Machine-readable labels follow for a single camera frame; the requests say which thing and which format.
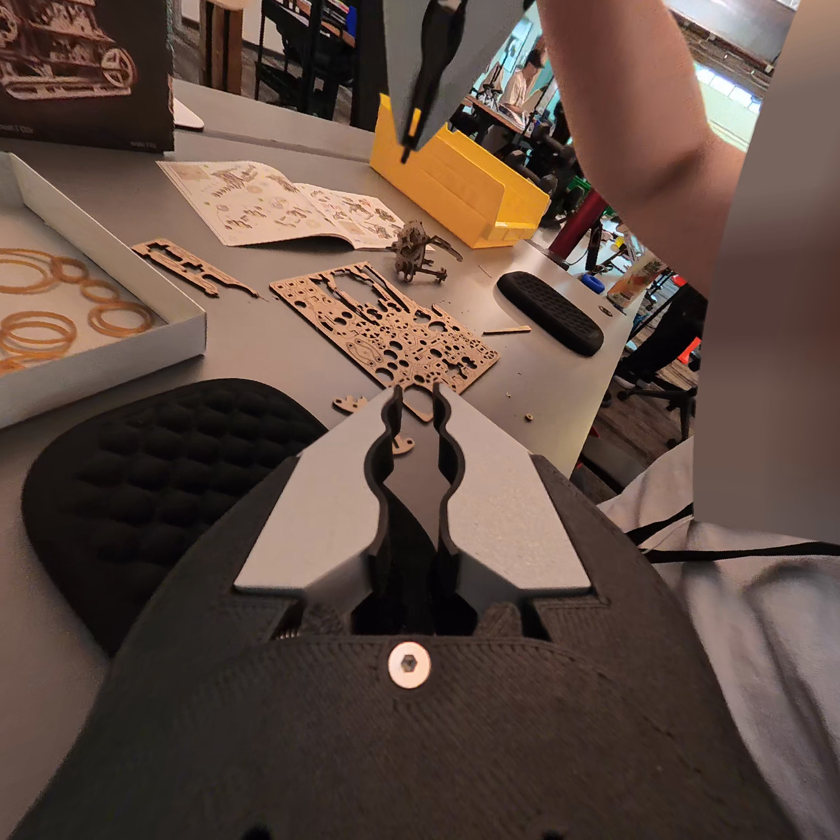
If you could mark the wooden rings in tray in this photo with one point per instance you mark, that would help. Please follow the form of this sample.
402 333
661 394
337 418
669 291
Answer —
37 316

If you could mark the white cardboard tray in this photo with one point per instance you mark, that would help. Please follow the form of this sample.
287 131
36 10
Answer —
131 367

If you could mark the small plywood frame offcut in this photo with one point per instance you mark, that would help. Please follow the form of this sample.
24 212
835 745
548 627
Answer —
164 253

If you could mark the small blue object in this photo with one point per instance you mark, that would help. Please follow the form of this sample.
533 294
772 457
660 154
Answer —
594 284

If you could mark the wooden display stand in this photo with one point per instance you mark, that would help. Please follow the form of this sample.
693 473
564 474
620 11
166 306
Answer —
223 46

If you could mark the black padded wrist rest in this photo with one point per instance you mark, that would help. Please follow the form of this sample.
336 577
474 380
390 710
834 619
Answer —
164 472
551 315

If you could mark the printed instruction booklet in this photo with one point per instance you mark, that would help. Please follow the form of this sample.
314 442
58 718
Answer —
262 203

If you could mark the large plywood parts sheet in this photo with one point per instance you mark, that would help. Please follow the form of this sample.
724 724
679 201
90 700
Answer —
289 289

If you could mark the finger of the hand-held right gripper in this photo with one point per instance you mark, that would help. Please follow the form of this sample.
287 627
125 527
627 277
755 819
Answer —
479 39
403 52

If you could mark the dark partly built wooden model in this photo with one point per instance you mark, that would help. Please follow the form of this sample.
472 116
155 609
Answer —
413 246

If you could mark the black model kit box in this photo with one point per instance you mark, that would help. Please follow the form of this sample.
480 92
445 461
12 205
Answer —
85 111

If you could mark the printed can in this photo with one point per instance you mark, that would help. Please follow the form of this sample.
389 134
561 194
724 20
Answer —
630 289

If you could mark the thin wooden strip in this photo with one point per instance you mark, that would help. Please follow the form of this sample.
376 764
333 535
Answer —
508 329

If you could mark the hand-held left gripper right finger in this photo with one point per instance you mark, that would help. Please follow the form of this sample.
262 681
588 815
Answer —
518 518

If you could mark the yellow plastic bin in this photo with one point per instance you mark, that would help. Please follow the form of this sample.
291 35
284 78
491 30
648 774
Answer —
446 177

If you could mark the black office chair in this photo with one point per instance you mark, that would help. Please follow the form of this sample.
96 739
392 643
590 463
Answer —
663 341

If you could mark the red tube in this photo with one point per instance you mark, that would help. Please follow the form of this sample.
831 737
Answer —
577 223

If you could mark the person's right forearm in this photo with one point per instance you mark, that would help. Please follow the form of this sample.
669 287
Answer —
623 131

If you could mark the curved wooden model part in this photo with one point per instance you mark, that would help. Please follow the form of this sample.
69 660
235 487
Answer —
348 405
403 446

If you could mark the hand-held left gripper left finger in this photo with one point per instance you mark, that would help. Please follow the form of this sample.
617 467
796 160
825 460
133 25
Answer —
308 518

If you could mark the white flat stand base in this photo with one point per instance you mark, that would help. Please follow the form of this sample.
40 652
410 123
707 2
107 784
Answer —
187 115

